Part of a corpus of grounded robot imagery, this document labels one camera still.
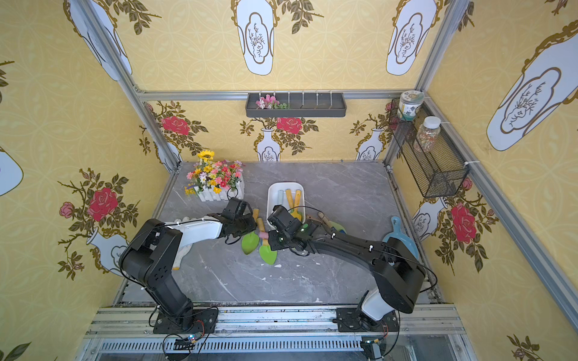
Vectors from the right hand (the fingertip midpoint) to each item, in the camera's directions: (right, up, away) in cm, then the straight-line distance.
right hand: (276, 234), depth 84 cm
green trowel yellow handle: (+5, +11, +19) cm, 23 cm away
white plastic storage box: (-3, +17, +20) cm, 27 cm away
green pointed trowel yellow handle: (-11, -5, +8) cm, 15 cm away
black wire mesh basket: (+61, +29, 0) cm, 67 cm away
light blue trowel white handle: (0, +13, +22) cm, 26 cm away
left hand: (-13, +2, +14) cm, 19 cm away
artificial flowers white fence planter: (-26, +20, +11) cm, 35 cm away
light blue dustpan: (+50, -2, +8) cm, 50 cm away
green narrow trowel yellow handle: (-5, -8, +6) cm, 11 cm away
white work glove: (-20, +7, -26) cm, 34 cm away
